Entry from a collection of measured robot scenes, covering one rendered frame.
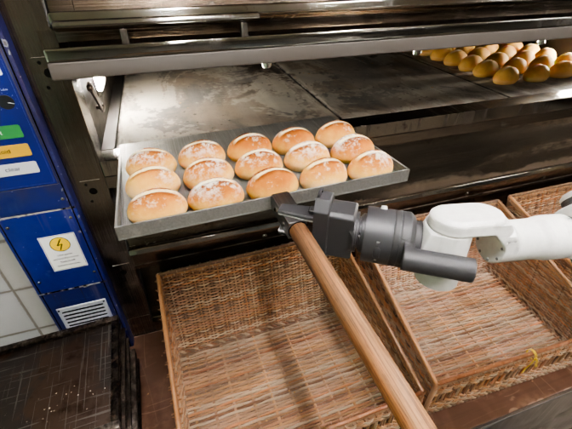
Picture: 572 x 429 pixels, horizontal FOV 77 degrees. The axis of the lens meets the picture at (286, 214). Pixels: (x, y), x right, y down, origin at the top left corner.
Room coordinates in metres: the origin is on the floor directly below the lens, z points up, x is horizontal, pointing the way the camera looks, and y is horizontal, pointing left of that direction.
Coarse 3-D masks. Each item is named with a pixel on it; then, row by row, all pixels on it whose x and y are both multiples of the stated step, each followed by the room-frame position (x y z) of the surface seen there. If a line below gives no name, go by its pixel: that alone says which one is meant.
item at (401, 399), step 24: (312, 240) 0.41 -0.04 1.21; (312, 264) 0.37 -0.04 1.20; (336, 288) 0.32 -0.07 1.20; (336, 312) 0.29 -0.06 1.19; (360, 312) 0.28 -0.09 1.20; (360, 336) 0.25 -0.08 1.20; (384, 360) 0.22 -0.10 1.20; (384, 384) 0.20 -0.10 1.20; (408, 384) 0.20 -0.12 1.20; (408, 408) 0.17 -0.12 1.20
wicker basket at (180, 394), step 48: (192, 288) 0.70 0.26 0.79; (240, 288) 0.73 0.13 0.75; (288, 288) 0.77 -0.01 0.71; (192, 336) 0.65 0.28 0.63; (240, 336) 0.68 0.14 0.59; (288, 336) 0.68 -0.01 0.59; (336, 336) 0.68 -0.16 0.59; (384, 336) 0.58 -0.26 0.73; (192, 384) 0.53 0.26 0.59; (240, 384) 0.53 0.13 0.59; (288, 384) 0.53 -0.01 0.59; (336, 384) 0.53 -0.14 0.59
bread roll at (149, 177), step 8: (144, 168) 0.58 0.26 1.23; (152, 168) 0.58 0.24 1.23; (160, 168) 0.59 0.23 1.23; (136, 176) 0.56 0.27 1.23; (144, 176) 0.56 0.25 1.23; (152, 176) 0.56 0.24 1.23; (160, 176) 0.57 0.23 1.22; (168, 176) 0.57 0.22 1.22; (176, 176) 0.59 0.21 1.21; (128, 184) 0.56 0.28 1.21; (136, 184) 0.55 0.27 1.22; (144, 184) 0.55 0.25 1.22; (152, 184) 0.55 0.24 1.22; (160, 184) 0.56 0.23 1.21; (168, 184) 0.57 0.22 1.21; (176, 184) 0.58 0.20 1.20; (128, 192) 0.55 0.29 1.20; (136, 192) 0.55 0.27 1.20
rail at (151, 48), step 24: (456, 24) 0.81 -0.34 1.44; (480, 24) 0.82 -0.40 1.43; (504, 24) 0.84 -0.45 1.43; (528, 24) 0.86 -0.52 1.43; (552, 24) 0.88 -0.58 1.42; (72, 48) 0.59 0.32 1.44; (96, 48) 0.60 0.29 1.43; (120, 48) 0.61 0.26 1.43; (144, 48) 0.62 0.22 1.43; (168, 48) 0.63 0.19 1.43; (192, 48) 0.64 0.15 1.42; (216, 48) 0.65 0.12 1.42; (240, 48) 0.67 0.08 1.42
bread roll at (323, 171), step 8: (320, 160) 0.61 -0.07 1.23; (328, 160) 0.61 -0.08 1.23; (336, 160) 0.62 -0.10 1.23; (312, 168) 0.60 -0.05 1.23; (320, 168) 0.60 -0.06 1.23; (328, 168) 0.60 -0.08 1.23; (336, 168) 0.60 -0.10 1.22; (344, 168) 0.62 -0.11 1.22; (304, 176) 0.59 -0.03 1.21; (312, 176) 0.59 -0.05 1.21; (320, 176) 0.59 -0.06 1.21; (328, 176) 0.59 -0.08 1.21; (336, 176) 0.59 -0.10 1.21; (344, 176) 0.60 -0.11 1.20; (304, 184) 0.59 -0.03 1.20; (312, 184) 0.58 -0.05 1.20; (320, 184) 0.58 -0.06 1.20; (328, 184) 0.58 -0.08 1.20
